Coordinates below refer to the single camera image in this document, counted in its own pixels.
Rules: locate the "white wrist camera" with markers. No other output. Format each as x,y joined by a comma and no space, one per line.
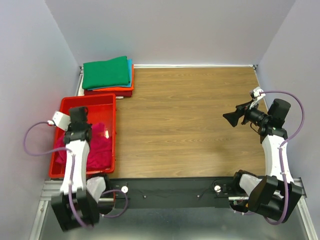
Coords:
257,94
60,120

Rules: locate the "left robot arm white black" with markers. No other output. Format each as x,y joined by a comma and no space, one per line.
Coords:
76,205

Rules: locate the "folded dark red t shirt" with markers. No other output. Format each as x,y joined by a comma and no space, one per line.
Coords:
125,94

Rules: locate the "red plastic bin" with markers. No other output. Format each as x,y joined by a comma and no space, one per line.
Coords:
101,109

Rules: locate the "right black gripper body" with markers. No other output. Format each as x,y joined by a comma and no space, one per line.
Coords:
255,116

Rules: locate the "folded orange t shirt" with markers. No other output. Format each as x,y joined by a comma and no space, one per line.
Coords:
122,89

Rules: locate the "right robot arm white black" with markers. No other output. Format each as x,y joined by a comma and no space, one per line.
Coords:
275,195

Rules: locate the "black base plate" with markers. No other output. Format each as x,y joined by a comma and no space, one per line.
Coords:
183,192

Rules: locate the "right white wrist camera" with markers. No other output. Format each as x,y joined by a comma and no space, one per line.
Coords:
257,94

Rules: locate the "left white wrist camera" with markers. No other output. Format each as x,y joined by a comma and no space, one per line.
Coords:
60,120

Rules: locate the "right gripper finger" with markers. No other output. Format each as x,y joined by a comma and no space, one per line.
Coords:
233,117
241,108

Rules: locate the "folded green t shirt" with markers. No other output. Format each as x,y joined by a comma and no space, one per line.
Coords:
107,73

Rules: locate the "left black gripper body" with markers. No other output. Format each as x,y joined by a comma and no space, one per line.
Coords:
70,128

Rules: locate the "folded blue t shirt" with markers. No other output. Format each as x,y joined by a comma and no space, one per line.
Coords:
126,86

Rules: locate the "pink t shirt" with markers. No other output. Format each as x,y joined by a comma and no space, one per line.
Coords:
100,153

